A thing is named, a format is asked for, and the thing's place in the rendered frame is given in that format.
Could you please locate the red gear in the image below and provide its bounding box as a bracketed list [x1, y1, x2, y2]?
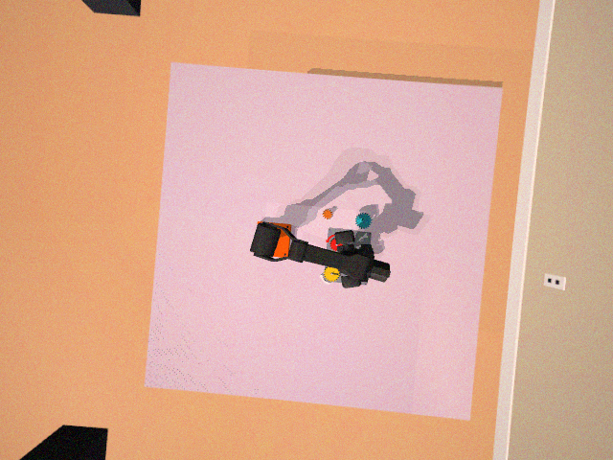
[330, 238, 343, 251]

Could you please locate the yellow gear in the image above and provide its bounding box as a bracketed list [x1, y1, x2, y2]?
[324, 267, 340, 282]

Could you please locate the teal gear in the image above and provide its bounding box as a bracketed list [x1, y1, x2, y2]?
[355, 213, 371, 229]

